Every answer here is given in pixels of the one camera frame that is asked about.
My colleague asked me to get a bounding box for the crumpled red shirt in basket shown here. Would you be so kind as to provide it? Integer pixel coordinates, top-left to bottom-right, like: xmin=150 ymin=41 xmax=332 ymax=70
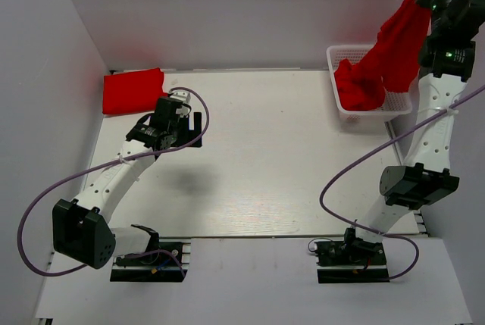
xmin=334 ymin=59 xmax=386 ymax=111

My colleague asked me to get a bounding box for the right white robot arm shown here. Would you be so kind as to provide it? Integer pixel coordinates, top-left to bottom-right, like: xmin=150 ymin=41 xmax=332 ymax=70
xmin=342 ymin=0 xmax=484 ymax=264

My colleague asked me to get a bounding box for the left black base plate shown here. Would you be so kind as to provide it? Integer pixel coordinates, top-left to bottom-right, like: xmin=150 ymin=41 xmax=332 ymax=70
xmin=110 ymin=239 xmax=191 ymax=283

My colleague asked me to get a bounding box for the red t shirt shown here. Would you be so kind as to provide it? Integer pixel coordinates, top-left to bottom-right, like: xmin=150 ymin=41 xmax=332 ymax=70
xmin=102 ymin=68 xmax=167 ymax=115
xmin=352 ymin=0 xmax=430 ymax=93

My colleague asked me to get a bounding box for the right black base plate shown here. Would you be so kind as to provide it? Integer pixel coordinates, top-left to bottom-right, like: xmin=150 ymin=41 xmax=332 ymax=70
xmin=310 ymin=240 xmax=390 ymax=284

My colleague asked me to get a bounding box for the white plastic mesh basket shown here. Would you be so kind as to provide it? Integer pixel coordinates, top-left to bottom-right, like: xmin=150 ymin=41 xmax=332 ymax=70
xmin=326 ymin=44 xmax=412 ymax=123

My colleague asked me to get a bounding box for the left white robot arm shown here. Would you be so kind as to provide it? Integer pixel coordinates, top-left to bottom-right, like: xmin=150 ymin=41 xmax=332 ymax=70
xmin=52 ymin=89 xmax=202 ymax=269

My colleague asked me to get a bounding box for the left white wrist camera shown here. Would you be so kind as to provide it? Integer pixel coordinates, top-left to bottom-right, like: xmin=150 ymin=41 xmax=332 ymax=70
xmin=168 ymin=89 xmax=191 ymax=105

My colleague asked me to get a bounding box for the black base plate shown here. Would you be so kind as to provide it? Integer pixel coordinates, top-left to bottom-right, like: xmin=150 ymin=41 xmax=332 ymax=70
xmin=110 ymin=239 xmax=191 ymax=283
xmin=310 ymin=240 xmax=390 ymax=284

